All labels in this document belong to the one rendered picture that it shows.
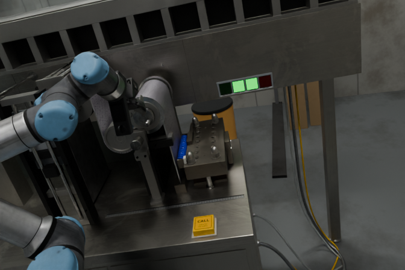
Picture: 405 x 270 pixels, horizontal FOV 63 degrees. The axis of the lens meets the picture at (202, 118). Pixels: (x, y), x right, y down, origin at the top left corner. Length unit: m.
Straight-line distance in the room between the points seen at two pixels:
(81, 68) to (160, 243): 0.65
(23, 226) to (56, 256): 0.13
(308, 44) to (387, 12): 2.70
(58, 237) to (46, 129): 0.39
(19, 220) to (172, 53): 0.87
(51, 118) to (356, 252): 1.97
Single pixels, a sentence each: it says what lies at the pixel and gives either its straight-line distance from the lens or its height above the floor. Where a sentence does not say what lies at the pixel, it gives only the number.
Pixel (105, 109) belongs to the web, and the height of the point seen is 1.26.
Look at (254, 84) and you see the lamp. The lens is 1.50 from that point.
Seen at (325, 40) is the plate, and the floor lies 1.31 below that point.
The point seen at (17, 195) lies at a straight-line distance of 1.70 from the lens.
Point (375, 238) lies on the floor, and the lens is 2.40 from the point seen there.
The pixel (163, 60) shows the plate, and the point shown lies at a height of 1.36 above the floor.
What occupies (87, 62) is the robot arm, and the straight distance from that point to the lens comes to 0.80.
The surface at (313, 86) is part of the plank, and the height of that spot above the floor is 0.40.
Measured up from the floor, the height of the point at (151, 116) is 1.25.
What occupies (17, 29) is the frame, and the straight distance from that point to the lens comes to 1.68.
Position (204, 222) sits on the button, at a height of 0.92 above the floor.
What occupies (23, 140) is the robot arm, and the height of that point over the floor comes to 1.45.
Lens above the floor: 1.67
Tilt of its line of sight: 23 degrees down
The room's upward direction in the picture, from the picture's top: 13 degrees counter-clockwise
